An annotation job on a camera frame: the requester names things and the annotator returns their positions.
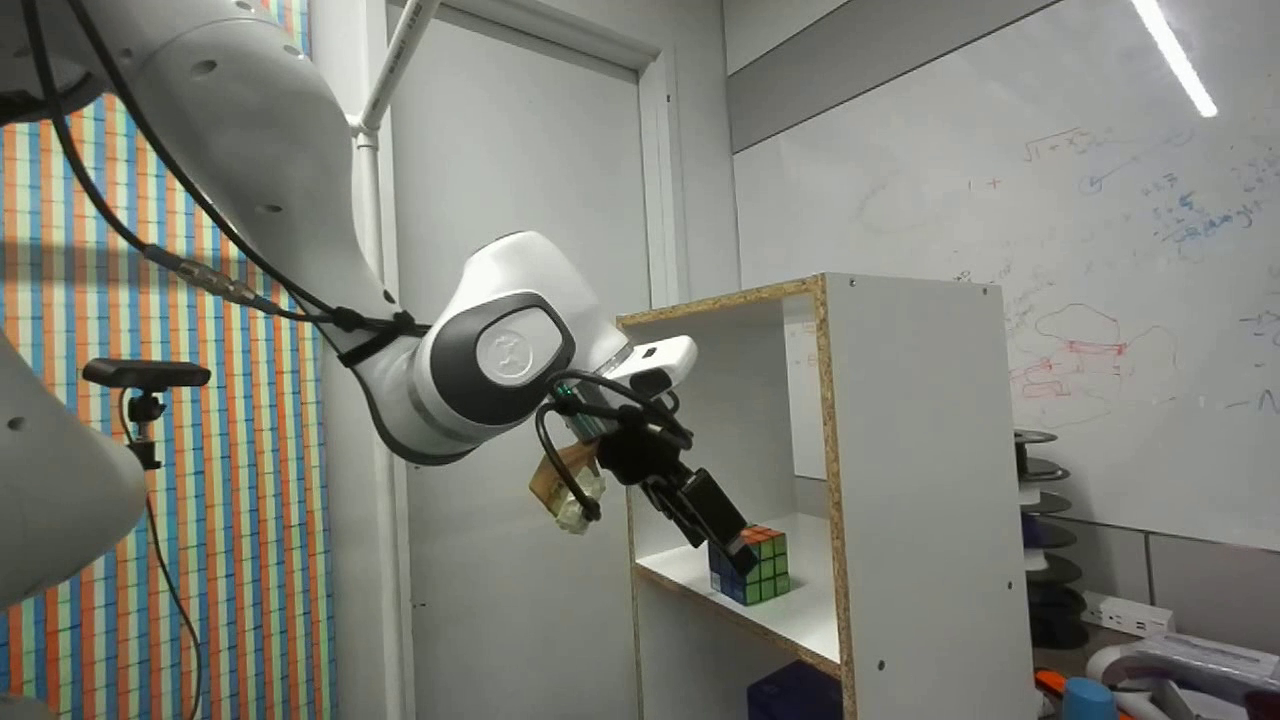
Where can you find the stack of black spools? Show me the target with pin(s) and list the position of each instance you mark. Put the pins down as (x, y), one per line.
(1049, 534)

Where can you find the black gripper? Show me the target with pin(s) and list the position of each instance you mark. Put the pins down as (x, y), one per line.
(643, 447)

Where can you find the white wooden shelf unit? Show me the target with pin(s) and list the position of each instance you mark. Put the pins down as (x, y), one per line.
(920, 495)

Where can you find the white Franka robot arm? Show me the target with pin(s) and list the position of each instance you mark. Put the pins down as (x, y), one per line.
(243, 134)

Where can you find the grey and white device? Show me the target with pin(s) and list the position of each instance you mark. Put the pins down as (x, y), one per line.
(1187, 661)

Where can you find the blue and orange object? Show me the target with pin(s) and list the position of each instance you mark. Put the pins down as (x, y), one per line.
(1080, 703)

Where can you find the multicoloured Rubik's cube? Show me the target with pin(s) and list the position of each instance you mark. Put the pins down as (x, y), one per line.
(762, 573)

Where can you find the dark blue box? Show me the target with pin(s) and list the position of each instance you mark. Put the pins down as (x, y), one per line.
(793, 696)

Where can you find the white door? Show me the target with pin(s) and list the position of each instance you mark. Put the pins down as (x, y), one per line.
(520, 163)

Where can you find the black external camera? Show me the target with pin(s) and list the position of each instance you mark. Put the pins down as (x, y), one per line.
(147, 372)

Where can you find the white power strip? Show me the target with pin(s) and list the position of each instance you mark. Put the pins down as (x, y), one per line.
(1131, 618)

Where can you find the colourful striped wall panel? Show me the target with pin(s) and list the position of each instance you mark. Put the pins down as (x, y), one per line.
(254, 534)

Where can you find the wrist camera on tan mount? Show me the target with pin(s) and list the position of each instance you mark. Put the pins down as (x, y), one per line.
(564, 485)

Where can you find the white slanted pipe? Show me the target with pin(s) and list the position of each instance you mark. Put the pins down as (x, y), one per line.
(401, 53)

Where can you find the whiteboard with scribbles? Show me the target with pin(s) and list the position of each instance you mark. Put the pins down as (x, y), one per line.
(1064, 335)

